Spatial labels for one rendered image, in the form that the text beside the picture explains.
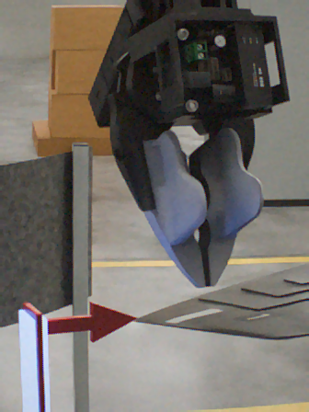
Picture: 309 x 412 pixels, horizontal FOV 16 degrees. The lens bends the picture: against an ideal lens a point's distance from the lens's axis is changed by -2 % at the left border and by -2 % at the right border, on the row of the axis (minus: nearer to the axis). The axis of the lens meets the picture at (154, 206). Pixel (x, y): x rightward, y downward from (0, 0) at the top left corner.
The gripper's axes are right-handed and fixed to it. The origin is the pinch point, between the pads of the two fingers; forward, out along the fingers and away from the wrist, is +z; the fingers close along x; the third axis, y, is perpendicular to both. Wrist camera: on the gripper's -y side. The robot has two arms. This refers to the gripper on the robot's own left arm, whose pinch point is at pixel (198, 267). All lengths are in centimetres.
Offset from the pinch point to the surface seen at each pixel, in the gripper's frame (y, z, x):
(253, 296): -0.9, 2.3, 4.1
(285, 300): 2.2, 2.7, 4.5
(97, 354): -324, 26, 114
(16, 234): -190, -14, 47
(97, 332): 1.2, 3.1, -7.3
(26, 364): 0.6, 4.5, -11.6
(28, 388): 0.3, 6.0, -11.7
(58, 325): 1.4, 2.4, -9.7
